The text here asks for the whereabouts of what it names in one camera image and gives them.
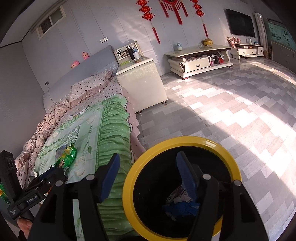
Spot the pink plush toy left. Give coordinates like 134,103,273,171
71,60,80,69

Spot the red knot string right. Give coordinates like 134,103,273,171
189,0,209,39

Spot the small wall window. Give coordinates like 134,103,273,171
29,1,66,40

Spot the yellow rimmed black trash bin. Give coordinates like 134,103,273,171
122,136,242,240

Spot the polka dot pillow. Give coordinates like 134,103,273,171
69,71,113,107

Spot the white floor air conditioner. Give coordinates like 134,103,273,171
254,13,268,54

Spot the black thermos bottle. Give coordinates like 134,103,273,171
126,46,135,60

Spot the bedside organizer shelf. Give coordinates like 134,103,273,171
113,41,143,65

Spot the white tv stand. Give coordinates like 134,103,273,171
165,45,233,79

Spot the blue glove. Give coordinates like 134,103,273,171
171,197,200,216

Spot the small white side cabinet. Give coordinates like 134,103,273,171
230,43,264,60

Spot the grey sideboard cabinet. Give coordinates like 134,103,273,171
271,41,296,73

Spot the pink plush toy right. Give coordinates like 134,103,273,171
81,52,90,60

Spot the black wall television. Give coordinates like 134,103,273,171
225,9,255,38

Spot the red knot centre ornament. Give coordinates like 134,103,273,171
159,0,189,25

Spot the red knot string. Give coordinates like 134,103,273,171
189,0,209,39
135,0,161,45

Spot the plastic bottle on stand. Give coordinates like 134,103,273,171
176,42,183,51

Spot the yellow toy on stand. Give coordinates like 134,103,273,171
202,38,213,47

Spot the white bedside cabinet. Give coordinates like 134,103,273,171
116,56,168,114

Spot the red knot string left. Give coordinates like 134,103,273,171
135,0,161,45

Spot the green biscuit wrapper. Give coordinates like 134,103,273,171
54,143,77,170

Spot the pink plush toy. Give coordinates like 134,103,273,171
71,60,80,69
81,52,90,60

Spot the framed calligraphy painting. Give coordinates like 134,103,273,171
267,19,295,50

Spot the person's left hand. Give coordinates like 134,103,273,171
17,218,33,239

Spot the pink polka dot duvet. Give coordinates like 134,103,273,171
15,99,70,188

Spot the grey bed headboard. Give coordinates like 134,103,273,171
43,46,118,113

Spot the silver snack wrapper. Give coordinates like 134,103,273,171
166,186,190,203

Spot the polka dot bed sheet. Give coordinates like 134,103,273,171
59,76,145,153

